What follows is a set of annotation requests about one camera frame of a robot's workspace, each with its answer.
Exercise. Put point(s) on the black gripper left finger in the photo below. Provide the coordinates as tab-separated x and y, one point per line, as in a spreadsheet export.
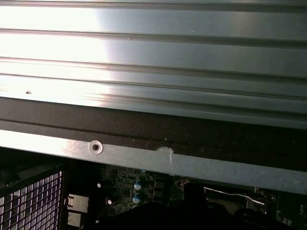
156	218

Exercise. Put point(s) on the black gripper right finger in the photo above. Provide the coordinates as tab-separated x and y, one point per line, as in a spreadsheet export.
239	222

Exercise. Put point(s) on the metal socket cover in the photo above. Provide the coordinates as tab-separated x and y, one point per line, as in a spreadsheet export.
254	205

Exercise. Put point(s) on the CPU socket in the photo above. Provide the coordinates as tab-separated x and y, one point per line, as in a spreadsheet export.
180	183

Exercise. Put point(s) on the blue-topped silver capacitor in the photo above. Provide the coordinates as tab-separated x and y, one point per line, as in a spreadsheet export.
136	198
138	184

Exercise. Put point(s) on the small silver capacitor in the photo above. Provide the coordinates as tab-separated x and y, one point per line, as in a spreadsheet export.
98	185
109	201

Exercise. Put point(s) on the green motherboard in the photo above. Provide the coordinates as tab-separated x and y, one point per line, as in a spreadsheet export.
124	177

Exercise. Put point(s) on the silver port block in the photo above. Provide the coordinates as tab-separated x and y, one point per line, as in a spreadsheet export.
76	203
74	219

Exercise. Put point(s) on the open PC case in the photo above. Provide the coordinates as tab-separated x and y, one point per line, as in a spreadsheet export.
144	124

